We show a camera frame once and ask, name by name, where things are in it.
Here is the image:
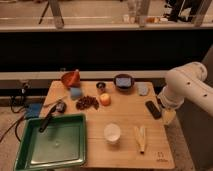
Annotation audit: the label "black whiteboard eraser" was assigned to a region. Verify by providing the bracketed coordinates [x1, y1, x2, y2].
[145, 101, 161, 119]

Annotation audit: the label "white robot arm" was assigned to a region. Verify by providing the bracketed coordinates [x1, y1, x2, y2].
[157, 62, 213, 125]

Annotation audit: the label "green plastic tray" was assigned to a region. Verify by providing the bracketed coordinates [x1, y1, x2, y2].
[13, 113, 87, 171]

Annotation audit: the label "dark bowl with blue cloth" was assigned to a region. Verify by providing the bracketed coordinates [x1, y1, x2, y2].
[113, 74, 134, 92]

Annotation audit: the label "white plastic cup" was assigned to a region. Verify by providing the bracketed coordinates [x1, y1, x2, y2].
[104, 123, 121, 144]

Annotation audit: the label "orange apple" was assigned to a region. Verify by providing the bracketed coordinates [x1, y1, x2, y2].
[99, 93, 111, 106]

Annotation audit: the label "small metal cup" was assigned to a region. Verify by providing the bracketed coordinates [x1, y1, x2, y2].
[96, 82, 106, 94]

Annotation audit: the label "pile of brown nuts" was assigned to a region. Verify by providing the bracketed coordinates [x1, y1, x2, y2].
[76, 96, 99, 110]

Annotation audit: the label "blue sponge block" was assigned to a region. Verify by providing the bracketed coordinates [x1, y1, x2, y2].
[70, 87, 82, 100]

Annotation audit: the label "blue box on floor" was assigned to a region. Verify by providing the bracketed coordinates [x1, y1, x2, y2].
[25, 103, 42, 119]

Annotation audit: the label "black handled brush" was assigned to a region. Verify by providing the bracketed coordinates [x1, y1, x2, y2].
[39, 101, 67, 133]

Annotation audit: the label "black cables on floor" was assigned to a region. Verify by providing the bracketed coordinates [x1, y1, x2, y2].
[0, 82, 32, 144]

